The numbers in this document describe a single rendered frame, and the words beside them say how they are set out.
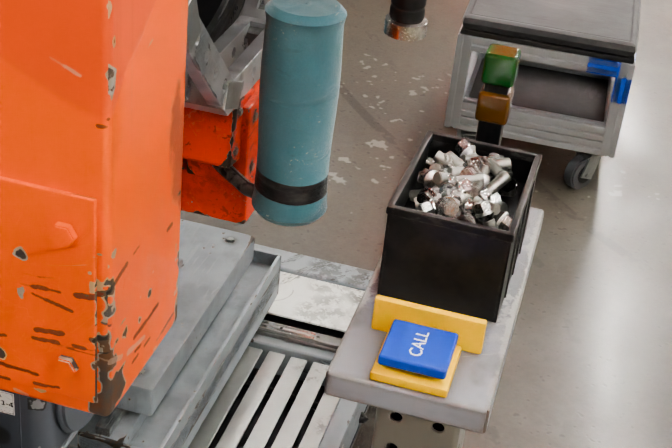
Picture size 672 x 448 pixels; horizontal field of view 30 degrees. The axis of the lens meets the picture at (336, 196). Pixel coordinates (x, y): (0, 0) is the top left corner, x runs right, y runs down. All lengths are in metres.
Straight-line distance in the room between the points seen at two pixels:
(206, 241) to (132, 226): 0.86
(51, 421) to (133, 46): 0.60
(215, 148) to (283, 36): 0.22
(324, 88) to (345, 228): 1.03
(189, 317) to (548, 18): 1.13
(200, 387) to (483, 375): 0.51
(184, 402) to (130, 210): 0.72
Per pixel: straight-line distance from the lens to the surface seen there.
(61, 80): 0.95
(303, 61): 1.35
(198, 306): 1.75
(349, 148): 2.67
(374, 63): 3.09
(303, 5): 1.37
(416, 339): 1.30
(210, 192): 1.60
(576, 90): 2.84
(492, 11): 2.55
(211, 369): 1.74
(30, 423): 1.44
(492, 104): 1.53
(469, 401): 1.28
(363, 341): 1.33
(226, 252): 1.87
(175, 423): 1.65
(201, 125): 1.51
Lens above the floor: 1.24
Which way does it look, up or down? 30 degrees down
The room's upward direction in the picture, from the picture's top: 6 degrees clockwise
